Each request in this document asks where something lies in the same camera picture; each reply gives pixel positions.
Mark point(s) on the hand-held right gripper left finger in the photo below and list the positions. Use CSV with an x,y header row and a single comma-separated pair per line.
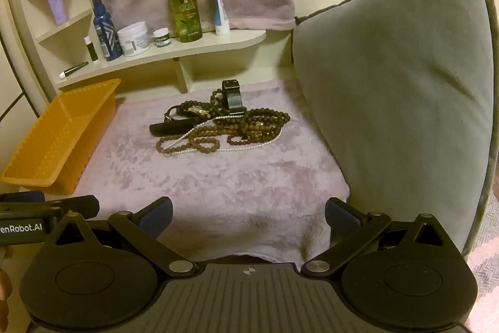
x,y
158,220

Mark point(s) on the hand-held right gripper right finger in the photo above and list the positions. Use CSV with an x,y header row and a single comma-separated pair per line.
x,y
341,218

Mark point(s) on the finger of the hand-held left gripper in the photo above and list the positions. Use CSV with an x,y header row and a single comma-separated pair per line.
x,y
31,196
74,205

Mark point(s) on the orange plastic tray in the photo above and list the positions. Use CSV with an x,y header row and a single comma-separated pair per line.
x,y
58,122

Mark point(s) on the gold-faced wristwatch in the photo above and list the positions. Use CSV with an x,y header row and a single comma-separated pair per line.
x,y
193,110

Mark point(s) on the black wrist band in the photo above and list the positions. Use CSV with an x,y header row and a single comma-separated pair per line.
x,y
233,99

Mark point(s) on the person's left hand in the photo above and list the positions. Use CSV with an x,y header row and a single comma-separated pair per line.
x,y
4,298

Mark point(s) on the mauve fleece mat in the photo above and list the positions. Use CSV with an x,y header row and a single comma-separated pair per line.
x,y
214,192

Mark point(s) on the grey-green cushion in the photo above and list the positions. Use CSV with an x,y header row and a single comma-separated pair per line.
x,y
390,103

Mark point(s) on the black lip balm stick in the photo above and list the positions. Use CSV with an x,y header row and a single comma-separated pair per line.
x,y
76,69

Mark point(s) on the pink patterned blanket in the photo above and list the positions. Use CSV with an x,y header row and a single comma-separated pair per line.
x,y
483,270

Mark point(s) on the small black white bottle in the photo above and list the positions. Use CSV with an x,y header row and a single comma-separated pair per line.
x,y
92,51

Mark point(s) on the white cream jar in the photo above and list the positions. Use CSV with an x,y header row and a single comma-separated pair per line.
x,y
134,40

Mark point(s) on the dark blue spray bottle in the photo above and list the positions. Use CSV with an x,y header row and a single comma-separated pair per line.
x,y
107,32

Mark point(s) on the cream wooden shelf unit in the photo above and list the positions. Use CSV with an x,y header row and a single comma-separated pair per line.
x,y
195,44

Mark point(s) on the small green-banded jar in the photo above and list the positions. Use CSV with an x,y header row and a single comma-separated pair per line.
x,y
161,38

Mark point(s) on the purple tube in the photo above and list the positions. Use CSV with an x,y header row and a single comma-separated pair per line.
x,y
55,3

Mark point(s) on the blue and white tube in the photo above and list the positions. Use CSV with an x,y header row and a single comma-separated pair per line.
x,y
220,13

